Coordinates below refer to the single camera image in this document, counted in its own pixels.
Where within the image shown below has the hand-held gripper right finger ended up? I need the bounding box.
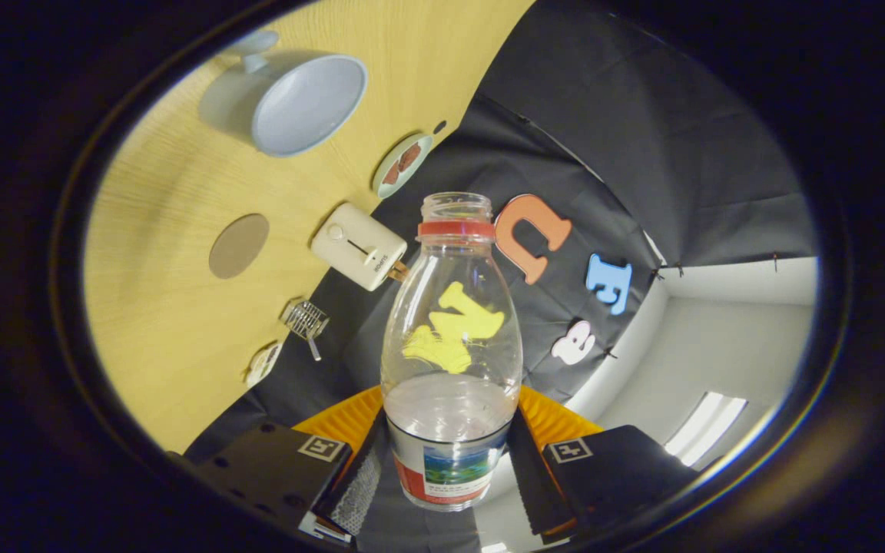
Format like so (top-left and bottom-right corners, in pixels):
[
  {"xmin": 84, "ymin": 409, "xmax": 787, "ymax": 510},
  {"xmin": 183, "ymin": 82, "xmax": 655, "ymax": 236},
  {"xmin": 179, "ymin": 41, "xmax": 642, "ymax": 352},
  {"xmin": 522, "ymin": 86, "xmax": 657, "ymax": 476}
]
[{"xmin": 505, "ymin": 384, "xmax": 701, "ymax": 545}]

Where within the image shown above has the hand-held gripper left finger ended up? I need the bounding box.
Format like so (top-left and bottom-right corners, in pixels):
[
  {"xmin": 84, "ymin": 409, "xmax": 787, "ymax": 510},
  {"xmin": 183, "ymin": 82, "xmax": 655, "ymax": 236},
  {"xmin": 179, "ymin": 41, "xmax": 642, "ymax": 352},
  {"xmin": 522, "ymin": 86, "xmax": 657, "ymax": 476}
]
[{"xmin": 181, "ymin": 384, "xmax": 389, "ymax": 538}]

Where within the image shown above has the clear plastic juice bottle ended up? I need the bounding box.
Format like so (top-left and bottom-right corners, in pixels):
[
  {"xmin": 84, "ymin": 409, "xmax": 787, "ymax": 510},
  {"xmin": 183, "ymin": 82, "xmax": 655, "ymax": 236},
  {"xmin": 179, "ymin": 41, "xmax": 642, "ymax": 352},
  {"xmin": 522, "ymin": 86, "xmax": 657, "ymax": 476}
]
[{"xmin": 380, "ymin": 192, "xmax": 524, "ymax": 512}]

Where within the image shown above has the round brown coaster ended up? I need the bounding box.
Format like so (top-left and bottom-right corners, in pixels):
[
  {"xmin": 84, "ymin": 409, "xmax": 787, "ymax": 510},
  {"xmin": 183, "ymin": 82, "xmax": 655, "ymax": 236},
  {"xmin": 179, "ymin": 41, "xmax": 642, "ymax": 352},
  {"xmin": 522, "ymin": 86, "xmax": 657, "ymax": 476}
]
[{"xmin": 208, "ymin": 213, "xmax": 270, "ymax": 280}]

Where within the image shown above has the white cup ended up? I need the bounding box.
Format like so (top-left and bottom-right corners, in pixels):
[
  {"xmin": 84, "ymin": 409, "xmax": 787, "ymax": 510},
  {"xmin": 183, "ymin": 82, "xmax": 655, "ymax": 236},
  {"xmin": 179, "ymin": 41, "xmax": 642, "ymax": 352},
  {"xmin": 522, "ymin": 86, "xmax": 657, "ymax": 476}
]
[{"xmin": 198, "ymin": 29, "xmax": 369, "ymax": 158}]

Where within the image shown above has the small white dish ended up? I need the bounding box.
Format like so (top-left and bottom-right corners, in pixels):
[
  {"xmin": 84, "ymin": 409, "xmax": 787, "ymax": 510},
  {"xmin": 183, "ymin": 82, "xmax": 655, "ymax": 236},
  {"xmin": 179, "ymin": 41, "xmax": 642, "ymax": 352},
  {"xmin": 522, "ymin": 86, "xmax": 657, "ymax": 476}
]
[{"xmin": 245, "ymin": 342, "xmax": 283, "ymax": 387}]

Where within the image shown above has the long ceiling light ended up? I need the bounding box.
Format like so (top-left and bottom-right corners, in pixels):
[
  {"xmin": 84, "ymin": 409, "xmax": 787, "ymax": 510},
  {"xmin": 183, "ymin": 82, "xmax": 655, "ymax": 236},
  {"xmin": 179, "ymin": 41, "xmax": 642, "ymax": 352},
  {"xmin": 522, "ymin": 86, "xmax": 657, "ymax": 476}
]
[{"xmin": 664, "ymin": 392, "xmax": 748, "ymax": 467}]

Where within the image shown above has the cream toaster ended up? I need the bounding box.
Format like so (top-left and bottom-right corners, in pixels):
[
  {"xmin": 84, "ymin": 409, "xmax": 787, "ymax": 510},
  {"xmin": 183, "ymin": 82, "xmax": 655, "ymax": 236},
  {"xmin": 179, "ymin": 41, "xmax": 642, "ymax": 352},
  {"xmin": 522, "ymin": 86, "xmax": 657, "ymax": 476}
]
[{"xmin": 310, "ymin": 202, "xmax": 409, "ymax": 293}]

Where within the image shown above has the wooden table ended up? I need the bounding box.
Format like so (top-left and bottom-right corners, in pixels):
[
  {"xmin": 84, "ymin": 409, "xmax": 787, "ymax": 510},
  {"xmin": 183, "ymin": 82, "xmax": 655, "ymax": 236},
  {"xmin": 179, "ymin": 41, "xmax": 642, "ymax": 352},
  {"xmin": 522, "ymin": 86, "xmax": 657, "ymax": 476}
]
[{"xmin": 83, "ymin": 0, "xmax": 535, "ymax": 454}]

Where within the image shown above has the pale green plate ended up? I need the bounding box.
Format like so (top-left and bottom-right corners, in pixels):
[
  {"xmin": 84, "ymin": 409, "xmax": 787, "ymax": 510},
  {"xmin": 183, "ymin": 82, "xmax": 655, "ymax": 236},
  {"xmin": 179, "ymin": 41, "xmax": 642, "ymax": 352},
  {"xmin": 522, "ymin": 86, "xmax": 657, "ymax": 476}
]
[{"xmin": 371, "ymin": 132, "xmax": 434, "ymax": 200}]

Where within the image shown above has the small metal wire rack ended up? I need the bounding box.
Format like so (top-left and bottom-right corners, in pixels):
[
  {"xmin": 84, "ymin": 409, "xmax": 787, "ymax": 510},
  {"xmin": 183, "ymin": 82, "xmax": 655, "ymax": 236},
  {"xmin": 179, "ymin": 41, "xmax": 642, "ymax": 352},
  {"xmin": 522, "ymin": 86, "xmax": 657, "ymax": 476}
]
[{"xmin": 281, "ymin": 300, "xmax": 330, "ymax": 362}]

